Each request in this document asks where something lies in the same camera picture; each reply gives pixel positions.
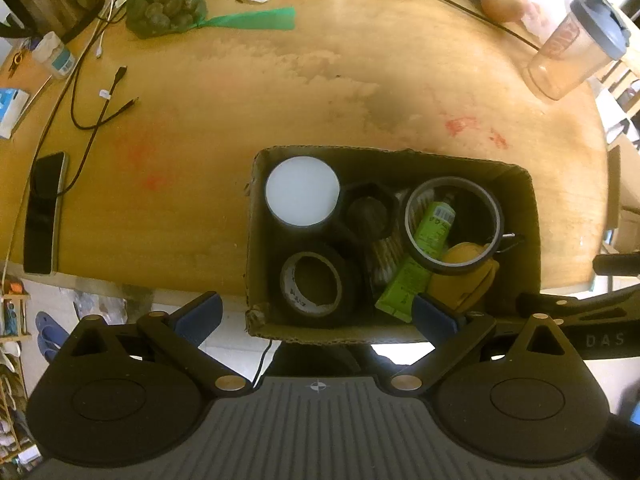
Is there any small bottle blue label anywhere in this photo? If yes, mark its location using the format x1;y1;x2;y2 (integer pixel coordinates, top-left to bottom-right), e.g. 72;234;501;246
32;31;77;80

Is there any green mesh bag of fruit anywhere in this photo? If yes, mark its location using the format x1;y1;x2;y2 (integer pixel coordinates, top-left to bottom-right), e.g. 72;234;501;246
125;0;297;40

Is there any brown tape roll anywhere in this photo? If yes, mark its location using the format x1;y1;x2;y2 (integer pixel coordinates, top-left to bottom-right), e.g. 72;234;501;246
404;177;503;276

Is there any orange fruit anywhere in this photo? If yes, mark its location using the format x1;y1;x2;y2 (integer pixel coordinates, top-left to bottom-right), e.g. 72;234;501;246
480;0;526;23

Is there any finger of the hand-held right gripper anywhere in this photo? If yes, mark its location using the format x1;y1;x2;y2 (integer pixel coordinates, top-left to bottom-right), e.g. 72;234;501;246
516;290;640;324
592;254;640;277

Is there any black tape roll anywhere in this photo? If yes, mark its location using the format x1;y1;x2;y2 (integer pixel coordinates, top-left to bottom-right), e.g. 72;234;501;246
280;242;363;328

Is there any white plastic jar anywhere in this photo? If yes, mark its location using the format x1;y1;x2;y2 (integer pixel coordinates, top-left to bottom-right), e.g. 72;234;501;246
265;156;343;228

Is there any green snack packet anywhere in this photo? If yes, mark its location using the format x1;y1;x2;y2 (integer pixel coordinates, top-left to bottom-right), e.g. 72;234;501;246
375;200;457;321

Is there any blue tissue box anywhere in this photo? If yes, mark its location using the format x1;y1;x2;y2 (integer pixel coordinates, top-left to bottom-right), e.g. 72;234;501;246
0;87;31;140

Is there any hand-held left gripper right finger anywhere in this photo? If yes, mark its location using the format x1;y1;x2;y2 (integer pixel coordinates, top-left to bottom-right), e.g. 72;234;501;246
387;292;582;393

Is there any black hexagonal cap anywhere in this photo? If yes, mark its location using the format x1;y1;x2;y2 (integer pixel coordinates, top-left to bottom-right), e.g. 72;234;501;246
337;182;401;241

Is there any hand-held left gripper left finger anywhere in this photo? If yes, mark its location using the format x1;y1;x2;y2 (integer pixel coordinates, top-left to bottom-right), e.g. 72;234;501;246
50;291;253;395

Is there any brown cardboard box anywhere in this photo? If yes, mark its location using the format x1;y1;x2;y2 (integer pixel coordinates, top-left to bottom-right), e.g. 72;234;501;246
244;146;543;345

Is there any black power cord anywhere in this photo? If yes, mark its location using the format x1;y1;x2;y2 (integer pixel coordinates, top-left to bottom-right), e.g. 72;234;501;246
422;0;543;52

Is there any bag of cotton swabs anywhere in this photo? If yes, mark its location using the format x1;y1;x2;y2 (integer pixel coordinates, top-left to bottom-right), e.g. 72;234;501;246
362;187;411;286

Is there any clear shaker bottle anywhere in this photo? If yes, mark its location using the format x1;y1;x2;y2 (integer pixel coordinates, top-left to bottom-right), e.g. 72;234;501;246
522;0;632;101

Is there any white plastic bag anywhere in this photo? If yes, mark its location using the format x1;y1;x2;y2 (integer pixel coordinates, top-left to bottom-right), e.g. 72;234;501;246
502;0;576;41

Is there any yellow plush toy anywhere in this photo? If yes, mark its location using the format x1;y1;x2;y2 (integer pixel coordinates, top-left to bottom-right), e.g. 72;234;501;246
427;232;526;318

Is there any black smartphone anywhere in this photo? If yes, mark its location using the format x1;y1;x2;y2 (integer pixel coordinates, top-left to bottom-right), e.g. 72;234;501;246
22;151;68;276

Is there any white cable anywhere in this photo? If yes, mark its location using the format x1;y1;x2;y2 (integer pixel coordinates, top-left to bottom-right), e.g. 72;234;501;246
92;0;132;59

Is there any wooden shoe rack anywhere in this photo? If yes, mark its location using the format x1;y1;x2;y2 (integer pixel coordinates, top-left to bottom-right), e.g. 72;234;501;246
0;282;36;471

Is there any black usb cable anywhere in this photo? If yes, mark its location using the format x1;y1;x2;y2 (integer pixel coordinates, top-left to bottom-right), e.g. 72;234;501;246
70;65;140;132

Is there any blue slipper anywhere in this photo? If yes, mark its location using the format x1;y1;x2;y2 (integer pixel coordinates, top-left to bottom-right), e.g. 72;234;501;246
37;334;63;363
36;311;71;343

